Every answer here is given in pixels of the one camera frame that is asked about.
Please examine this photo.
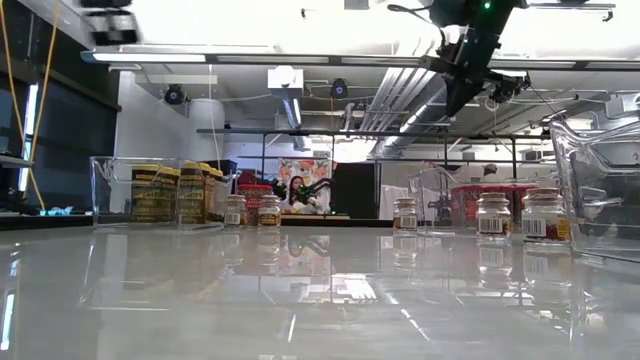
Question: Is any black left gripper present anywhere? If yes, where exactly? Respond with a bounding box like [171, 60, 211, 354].
[79, 0, 144, 47]

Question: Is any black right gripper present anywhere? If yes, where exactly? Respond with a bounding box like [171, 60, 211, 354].
[419, 47, 501, 119]

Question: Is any long ceiling light fixture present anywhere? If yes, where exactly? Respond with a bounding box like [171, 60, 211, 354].
[79, 44, 640, 71]

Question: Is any grey ribbed ceiling tray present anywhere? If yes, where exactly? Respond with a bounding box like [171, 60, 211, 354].
[358, 67, 441, 134]

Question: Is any grey shelf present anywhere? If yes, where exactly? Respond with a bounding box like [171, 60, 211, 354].
[0, 153, 35, 170]

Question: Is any wooden bench top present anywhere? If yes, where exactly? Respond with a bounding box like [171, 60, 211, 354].
[280, 212, 351, 222]

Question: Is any white cloth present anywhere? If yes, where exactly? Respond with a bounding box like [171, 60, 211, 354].
[378, 183, 410, 222]

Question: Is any yellow cable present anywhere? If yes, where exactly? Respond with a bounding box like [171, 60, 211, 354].
[0, 0, 62, 212]

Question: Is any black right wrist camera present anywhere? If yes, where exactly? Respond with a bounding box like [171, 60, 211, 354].
[489, 71, 532, 105]

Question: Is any black metal rack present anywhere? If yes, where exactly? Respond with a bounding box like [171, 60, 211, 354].
[196, 127, 551, 221]

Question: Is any small clear plastic bin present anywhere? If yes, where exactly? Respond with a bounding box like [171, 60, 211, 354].
[88, 155, 236, 232]
[407, 164, 559, 236]

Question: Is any black machine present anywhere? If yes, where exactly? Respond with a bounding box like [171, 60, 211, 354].
[424, 193, 452, 224]

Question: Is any white cylinder column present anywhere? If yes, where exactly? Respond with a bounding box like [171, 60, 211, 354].
[188, 97, 227, 162]

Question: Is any black round ceiling device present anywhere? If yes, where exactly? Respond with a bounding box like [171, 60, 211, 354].
[328, 77, 350, 100]
[163, 83, 186, 106]

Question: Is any colourful floral poster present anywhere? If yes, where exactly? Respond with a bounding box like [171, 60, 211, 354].
[277, 157, 332, 215]

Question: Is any black panel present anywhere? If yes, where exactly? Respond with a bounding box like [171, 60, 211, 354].
[329, 162, 377, 220]

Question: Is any light blue item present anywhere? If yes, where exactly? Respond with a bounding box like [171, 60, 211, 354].
[37, 204, 75, 217]

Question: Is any white box fixture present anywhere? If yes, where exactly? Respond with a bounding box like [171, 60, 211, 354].
[266, 65, 305, 91]

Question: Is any large clear plastic bin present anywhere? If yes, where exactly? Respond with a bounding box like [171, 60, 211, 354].
[547, 117, 640, 264]

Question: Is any silver ventilation duct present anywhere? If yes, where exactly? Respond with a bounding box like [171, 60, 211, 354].
[382, 69, 451, 157]

